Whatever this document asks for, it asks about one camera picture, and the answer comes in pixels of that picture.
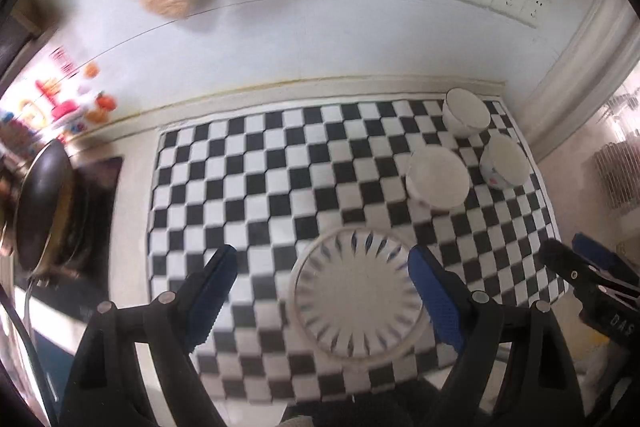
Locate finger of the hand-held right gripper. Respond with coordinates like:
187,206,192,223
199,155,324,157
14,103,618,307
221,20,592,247
572,232,640,288
539,238,640,303

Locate white plate striped rim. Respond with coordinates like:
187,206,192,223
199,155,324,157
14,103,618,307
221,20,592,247
287,227,433,360

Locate white bowl dotted print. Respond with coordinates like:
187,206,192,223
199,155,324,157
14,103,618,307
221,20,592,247
479,134,531,191

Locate white bowl dark pattern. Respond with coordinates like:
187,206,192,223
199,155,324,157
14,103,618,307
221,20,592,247
441,87,492,138

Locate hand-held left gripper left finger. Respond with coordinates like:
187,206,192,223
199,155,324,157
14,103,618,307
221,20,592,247
62,244,238,427

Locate black range hood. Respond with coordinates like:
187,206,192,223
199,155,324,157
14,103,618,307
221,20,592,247
0,0,43,78

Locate dark frying pan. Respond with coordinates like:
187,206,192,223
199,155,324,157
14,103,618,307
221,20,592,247
12,139,83,283

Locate white bowl red floral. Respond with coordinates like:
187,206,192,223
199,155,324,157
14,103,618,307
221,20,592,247
405,146,471,212

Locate colourful wall stickers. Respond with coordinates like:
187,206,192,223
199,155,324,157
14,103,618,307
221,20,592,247
0,44,118,142

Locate black white checkered cloth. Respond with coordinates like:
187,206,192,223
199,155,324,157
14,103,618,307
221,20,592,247
146,94,571,400

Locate glass sliding door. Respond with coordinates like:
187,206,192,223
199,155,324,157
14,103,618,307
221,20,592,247
525,0,640,373

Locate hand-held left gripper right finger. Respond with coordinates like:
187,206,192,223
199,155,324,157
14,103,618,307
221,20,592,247
407,244,586,427

